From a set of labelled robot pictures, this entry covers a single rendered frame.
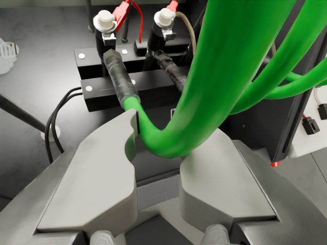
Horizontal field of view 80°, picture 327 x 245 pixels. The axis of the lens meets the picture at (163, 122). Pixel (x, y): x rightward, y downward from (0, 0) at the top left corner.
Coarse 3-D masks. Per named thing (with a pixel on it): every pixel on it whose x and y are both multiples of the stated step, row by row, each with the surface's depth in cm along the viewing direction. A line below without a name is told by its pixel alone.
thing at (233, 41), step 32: (224, 0) 3; (256, 0) 3; (288, 0) 3; (224, 32) 3; (256, 32) 3; (192, 64) 4; (224, 64) 4; (256, 64) 4; (192, 96) 5; (224, 96) 4; (192, 128) 5
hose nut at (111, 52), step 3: (108, 51) 23; (111, 51) 22; (114, 51) 23; (105, 54) 23; (108, 54) 22; (111, 54) 22; (114, 54) 22; (117, 54) 22; (120, 54) 23; (105, 57) 22; (108, 57) 22; (120, 57) 22; (105, 60) 22; (105, 63) 23
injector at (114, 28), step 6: (96, 18) 25; (96, 24) 24; (114, 24) 25; (96, 30) 25; (102, 30) 24; (108, 30) 25; (114, 30) 25; (96, 36) 26; (102, 36) 25; (114, 36) 26; (96, 42) 28; (102, 42) 26; (102, 48) 28; (108, 48) 28; (114, 48) 29; (102, 54) 29; (102, 60) 32; (102, 66) 34; (102, 72) 37; (108, 72) 36
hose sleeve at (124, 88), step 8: (112, 56) 22; (112, 64) 21; (120, 64) 21; (112, 72) 20; (120, 72) 19; (112, 80) 20; (120, 80) 18; (128, 80) 18; (120, 88) 18; (128, 88) 17; (120, 96) 17; (128, 96) 17; (136, 96) 17; (120, 104) 17
